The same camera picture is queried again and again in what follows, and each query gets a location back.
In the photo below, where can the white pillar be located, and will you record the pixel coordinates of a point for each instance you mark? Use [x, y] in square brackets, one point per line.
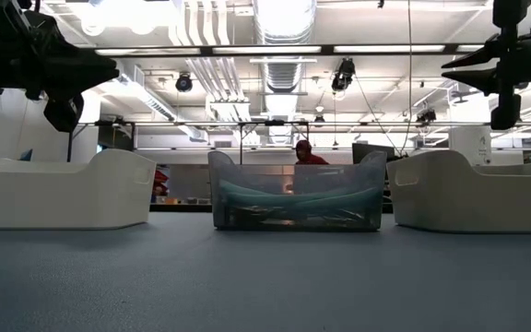
[470, 138]

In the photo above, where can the white plastic bin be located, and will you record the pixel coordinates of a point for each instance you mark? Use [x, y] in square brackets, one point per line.
[62, 198]
[477, 203]

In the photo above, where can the fluorescent ceiling light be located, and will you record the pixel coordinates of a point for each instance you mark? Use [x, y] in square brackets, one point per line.
[265, 50]
[385, 48]
[145, 51]

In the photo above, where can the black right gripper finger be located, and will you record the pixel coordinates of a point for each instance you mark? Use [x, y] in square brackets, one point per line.
[484, 54]
[482, 79]

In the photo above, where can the silver ventilation duct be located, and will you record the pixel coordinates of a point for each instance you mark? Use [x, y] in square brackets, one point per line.
[284, 76]

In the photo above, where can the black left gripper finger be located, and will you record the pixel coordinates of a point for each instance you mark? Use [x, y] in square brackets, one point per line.
[86, 84]
[90, 69]

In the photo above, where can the red and white object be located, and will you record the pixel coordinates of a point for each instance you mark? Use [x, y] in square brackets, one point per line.
[160, 181]

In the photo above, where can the black computer monitor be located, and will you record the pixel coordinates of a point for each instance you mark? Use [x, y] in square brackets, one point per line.
[367, 151]

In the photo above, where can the person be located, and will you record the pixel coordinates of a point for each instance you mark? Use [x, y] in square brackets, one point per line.
[307, 154]

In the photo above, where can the black horizontal crossbeam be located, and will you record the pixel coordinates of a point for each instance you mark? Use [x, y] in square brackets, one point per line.
[327, 48]

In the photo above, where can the grey translucent plastic bin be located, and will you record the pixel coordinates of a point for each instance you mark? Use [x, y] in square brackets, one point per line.
[228, 175]

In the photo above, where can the white ceiling pipes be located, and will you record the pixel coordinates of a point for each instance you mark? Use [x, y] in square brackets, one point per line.
[221, 78]

